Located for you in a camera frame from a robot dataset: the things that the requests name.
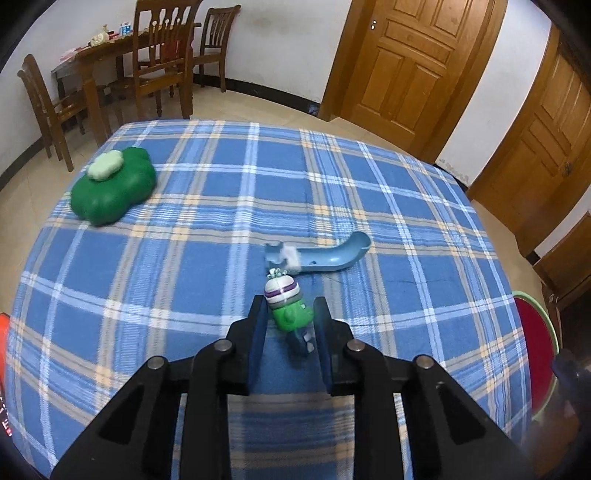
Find green purple toy figure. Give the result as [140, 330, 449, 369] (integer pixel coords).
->
[263, 268, 315, 357]

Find right wooden door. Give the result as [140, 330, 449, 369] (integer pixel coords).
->
[468, 26, 590, 257]

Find green flower-shaped box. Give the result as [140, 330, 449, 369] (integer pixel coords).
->
[70, 147, 157, 227]

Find wooden chair by wall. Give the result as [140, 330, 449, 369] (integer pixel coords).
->
[193, 4, 242, 93]

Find left wooden door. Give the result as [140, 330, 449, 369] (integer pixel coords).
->
[318, 0, 507, 163]

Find wooden dining table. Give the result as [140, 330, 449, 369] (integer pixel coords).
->
[50, 22, 204, 146]

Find red bucket with green rim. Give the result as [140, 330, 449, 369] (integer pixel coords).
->
[513, 291, 560, 420]

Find wooden chair near table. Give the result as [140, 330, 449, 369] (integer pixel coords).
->
[108, 1, 200, 120]

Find items on dining table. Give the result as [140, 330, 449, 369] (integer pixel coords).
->
[60, 22, 132, 62]

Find wooden door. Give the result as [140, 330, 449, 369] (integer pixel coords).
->
[468, 26, 590, 257]
[318, 0, 507, 163]

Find wooden chair front left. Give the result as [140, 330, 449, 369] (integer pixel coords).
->
[17, 54, 86, 172]

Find blue plaid tablecloth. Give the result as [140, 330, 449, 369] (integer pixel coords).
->
[5, 120, 531, 474]

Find red plastic stool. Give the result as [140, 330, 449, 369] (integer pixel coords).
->
[0, 312, 12, 437]

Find blue curved plastic toy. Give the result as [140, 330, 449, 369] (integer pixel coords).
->
[264, 231, 372, 276]

